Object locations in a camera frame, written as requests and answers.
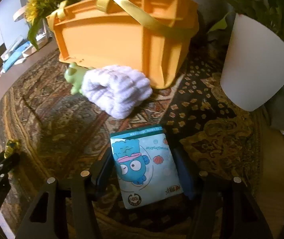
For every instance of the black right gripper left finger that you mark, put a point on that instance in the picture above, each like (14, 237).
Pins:
(101, 170)

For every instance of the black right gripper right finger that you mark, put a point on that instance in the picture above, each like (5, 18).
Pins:
(184, 169)

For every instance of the blue cartoon tissue pack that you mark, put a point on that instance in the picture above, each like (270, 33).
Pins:
(145, 166)

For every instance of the green frog plush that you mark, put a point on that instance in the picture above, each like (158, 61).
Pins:
(74, 75)

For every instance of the patterned oriental rug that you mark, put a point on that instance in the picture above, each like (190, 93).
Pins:
(62, 134)

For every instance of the blue cloth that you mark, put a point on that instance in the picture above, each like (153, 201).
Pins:
(14, 57)

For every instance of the white plant pot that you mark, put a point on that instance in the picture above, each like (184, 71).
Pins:
(253, 70)

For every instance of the orange plastic crate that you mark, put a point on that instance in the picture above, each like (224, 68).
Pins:
(151, 36)

